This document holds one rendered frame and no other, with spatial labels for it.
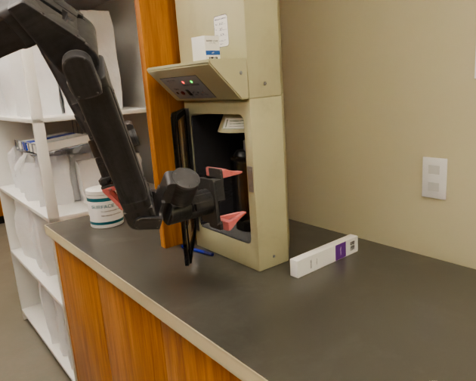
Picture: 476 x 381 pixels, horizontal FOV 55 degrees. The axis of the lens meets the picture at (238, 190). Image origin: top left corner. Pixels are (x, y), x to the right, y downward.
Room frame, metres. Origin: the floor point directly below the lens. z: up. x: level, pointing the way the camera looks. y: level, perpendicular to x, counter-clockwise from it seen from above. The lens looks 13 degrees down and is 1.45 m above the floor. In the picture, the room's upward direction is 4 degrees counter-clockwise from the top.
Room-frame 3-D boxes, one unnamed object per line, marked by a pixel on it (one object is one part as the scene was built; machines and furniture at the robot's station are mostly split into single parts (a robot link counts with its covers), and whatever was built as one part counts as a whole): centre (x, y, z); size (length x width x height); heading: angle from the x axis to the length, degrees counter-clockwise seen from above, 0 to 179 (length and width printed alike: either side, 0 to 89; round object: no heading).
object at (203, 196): (0.98, 0.08, 1.20); 0.07 x 0.07 x 0.10; 36
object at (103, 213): (1.76, 0.53, 1.02); 0.13 x 0.13 x 0.15
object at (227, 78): (1.28, 0.10, 1.46); 0.32 x 0.12 x 0.10; 37
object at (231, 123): (1.36, -0.04, 1.34); 0.18 x 0.18 x 0.05
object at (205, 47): (1.22, 0.06, 1.54); 0.05 x 0.05 x 0.06; 45
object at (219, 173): (1.02, 0.03, 1.24); 0.09 x 0.07 x 0.07; 126
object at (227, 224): (1.02, 0.03, 1.17); 0.09 x 0.07 x 0.07; 126
